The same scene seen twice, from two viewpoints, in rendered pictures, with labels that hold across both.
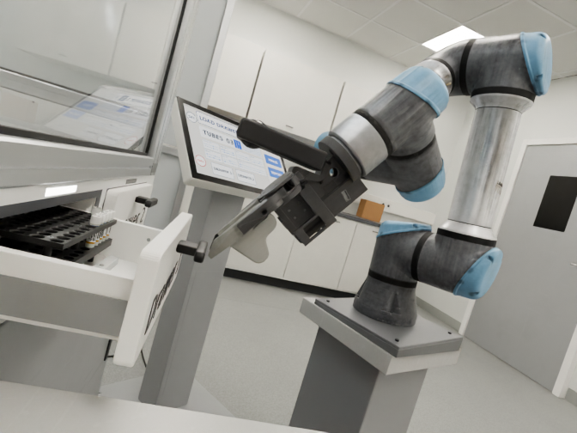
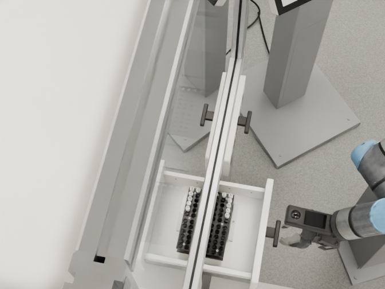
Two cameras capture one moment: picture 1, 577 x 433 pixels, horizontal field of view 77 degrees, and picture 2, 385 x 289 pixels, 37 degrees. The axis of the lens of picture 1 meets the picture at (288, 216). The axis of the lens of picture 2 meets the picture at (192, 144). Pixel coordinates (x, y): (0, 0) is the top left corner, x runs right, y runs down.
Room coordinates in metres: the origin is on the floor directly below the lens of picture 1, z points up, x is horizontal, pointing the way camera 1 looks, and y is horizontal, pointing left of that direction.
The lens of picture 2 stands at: (-0.03, 0.10, 2.40)
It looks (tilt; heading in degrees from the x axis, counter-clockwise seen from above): 64 degrees down; 25
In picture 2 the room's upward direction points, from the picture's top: 3 degrees counter-clockwise
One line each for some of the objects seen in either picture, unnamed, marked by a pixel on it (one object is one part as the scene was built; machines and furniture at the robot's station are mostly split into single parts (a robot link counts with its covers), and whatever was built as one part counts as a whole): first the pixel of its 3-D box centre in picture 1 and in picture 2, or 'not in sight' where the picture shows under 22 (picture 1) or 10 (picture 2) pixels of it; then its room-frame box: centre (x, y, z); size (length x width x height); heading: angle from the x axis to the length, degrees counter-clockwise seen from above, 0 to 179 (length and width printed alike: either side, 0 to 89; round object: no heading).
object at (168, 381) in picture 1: (200, 297); (305, 40); (1.37, 0.24, 0.51); 0.50 x 0.45 x 1.02; 51
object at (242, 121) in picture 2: (145, 200); (243, 121); (0.74, 0.29, 0.91); 0.07 x 0.04 x 0.01; 11
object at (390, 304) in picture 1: (388, 293); not in sight; (0.88, -0.28, 0.83); 0.15 x 0.15 x 0.10
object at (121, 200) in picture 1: (128, 212); (234, 125); (0.74, 0.32, 0.87); 0.29 x 0.02 x 0.11; 11
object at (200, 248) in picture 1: (191, 248); (272, 233); (0.46, 0.11, 0.91); 0.07 x 0.04 x 0.01; 11
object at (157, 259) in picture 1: (164, 267); (260, 234); (0.45, 0.13, 0.87); 0.29 x 0.02 x 0.11; 11
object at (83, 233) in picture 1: (87, 229); (225, 225); (0.43, 0.23, 0.90); 0.18 x 0.02 x 0.01; 11
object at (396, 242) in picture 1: (402, 247); not in sight; (0.87, -0.28, 0.95); 0.13 x 0.12 x 0.14; 47
